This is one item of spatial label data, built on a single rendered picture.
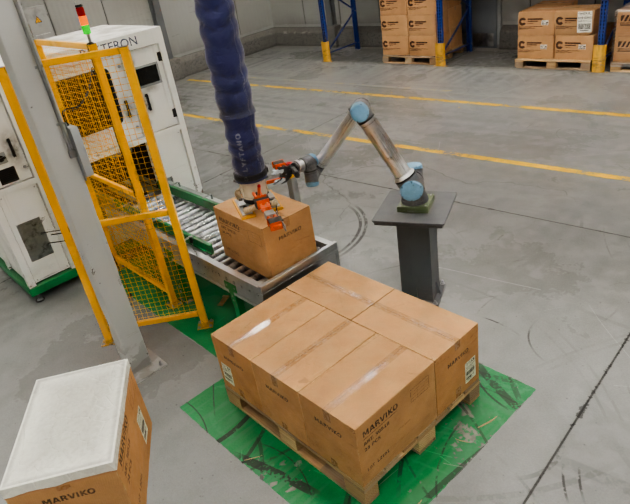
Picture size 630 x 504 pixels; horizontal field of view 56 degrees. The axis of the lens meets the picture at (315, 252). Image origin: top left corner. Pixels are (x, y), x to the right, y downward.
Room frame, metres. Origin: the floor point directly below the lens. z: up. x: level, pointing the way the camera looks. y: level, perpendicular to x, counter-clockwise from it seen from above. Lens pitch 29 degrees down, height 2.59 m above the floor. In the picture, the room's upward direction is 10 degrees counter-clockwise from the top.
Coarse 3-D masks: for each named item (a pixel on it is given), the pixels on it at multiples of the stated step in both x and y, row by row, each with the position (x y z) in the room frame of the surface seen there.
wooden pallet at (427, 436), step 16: (240, 400) 2.77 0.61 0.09; (464, 400) 2.53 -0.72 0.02; (256, 416) 2.68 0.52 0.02; (272, 432) 2.53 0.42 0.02; (288, 432) 2.39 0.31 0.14; (432, 432) 2.28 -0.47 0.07; (304, 448) 2.36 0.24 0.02; (416, 448) 2.22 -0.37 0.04; (320, 464) 2.23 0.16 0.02; (336, 480) 2.11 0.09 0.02; (352, 480) 2.00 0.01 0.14; (368, 496) 1.95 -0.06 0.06
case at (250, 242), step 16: (224, 208) 3.76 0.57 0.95; (288, 208) 3.58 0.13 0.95; (304, 208) 3.54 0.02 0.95; (224, 224) 3.74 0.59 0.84; (240, 224) 3.55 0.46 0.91; (256, 224) 3.42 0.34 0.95; (288, 224) 3.46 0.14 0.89; (304, 224) 3.53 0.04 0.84; (224, 240) 3.79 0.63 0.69; (240, 240) 3.59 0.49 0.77; (256, 240) 3.42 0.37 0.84; (272, 240) 3.37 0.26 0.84; (288, 240) 3.44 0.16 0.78; (304, 240) 3.52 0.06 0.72; (240, 256) 3.64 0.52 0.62; (256, 256) 3.46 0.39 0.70; (272, 256) 3.36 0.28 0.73; (288, 256) 3.43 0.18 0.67; (304, 256) 3.50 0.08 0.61; (272, 272) 3.34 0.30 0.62
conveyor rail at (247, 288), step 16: (128, 224) 4.68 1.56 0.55; (160, 240) 4.24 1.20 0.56; (176, 256) 4.08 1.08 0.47; (192, 256) 3.86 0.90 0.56; (208, 272) 3.72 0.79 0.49; (224, 272) 3.52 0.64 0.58; (224, 288) 3.57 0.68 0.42; (240, 288) 3.41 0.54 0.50; (256, 288) 3.24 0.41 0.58; (256, 304) 3.28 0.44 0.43
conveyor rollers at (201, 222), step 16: (160, 208) 4.93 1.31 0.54; (176, 208) 4.85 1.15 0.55; (192, 208) 4.82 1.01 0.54; (192, 224) 4.49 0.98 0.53; (208, 224) 4.40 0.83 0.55; (208, 240) 4.16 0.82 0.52; (208, 256) 3.85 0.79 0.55; (224, 256) 3.83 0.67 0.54; (240, 272) 3.58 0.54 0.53; (256, 272) 3.55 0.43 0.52
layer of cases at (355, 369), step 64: (256, 320) 2.94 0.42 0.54; (320, 320) 2.83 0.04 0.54; (384, 320) 2.72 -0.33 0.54; (448, 320) 2.62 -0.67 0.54; (256, 384) 2.57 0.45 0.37; (320, 384) 2.28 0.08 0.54; (384, 384) 2.20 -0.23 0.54; (448, 384) 2.38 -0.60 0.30; (320, 448) 2.17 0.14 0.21; (384, 448) 2.05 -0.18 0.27
